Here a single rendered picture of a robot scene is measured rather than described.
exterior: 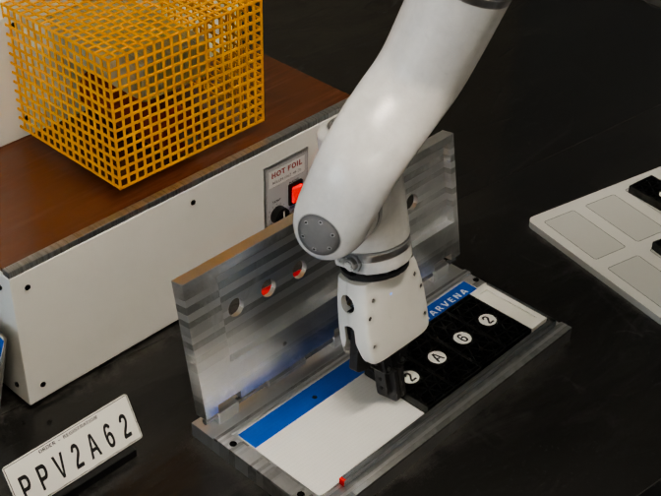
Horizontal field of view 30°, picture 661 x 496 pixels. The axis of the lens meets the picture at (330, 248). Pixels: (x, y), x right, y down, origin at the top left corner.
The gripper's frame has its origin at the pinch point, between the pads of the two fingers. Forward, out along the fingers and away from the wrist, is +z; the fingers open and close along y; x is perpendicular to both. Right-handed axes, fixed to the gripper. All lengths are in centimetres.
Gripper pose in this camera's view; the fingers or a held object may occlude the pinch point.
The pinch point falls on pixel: (390, 380)
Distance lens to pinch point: 141.1
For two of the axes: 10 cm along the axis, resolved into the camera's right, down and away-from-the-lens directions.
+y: 6.9, -4.1, 5.9
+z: 1.3, 8.8, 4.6
